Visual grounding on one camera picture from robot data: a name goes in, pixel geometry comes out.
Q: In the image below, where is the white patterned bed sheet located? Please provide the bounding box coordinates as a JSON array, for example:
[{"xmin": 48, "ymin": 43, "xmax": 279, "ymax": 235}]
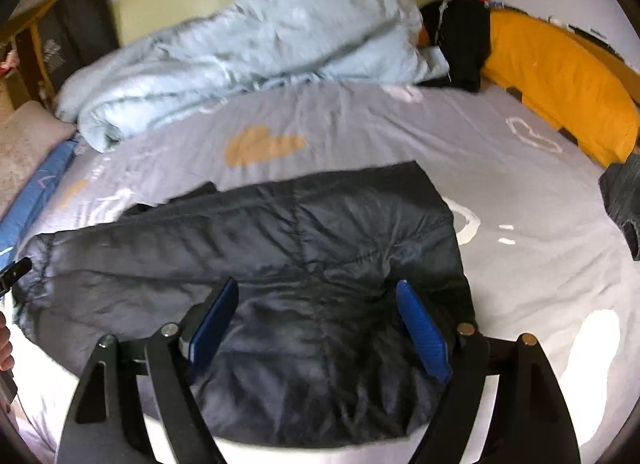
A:
[{"xmin": 0, "ymin": 80, "xmax": 640, "ymax": 464}]

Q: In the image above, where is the black bag with white print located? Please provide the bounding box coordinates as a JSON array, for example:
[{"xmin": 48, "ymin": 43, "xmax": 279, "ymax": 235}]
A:
[{"xmin": 38, "ymin": 0, "xmax": 119, "ymax": 92}]

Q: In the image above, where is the pink beige pillow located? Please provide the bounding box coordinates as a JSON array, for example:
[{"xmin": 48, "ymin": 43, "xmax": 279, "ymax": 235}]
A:
[{"xmin": 0, "ymin": 101, "xmax": 76, "ymax": 216}]

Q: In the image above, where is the person's left hand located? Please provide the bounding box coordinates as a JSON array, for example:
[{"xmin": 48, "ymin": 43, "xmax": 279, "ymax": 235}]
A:
[{"xmin": 0, "ymin": 312, "xmax": 14, "ymax": 372}]

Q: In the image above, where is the black puffer down jacket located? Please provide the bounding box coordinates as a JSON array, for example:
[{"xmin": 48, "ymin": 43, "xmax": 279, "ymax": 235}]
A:
[{"xmin": 13, "ymin": 161, "xmax": 474, "ymax": 449}]

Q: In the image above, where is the dark grey crumpled clothing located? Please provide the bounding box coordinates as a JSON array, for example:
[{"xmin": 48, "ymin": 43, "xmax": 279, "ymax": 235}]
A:
[{"xmin": 599, "ymin": 154, "xmax": 640, "ymax": 261}]

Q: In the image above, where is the light blue duvet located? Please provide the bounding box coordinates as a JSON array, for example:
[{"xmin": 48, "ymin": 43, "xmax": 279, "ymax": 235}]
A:
[{"xmin": 54, "ymin": 0, "xmax": 449, "ymax": 152}]

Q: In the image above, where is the blue pillow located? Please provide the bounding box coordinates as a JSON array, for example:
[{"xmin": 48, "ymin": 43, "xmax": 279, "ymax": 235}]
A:
[{"xmin": 1, "ymin": 139, "xmax": 78, "ymax": 267}]

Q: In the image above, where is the black garment at headboard corner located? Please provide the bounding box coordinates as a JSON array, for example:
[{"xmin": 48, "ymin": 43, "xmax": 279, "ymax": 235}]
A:
[{"xmin": 420, "ymin": 0, "xmax": 491, "ymax": 93}]

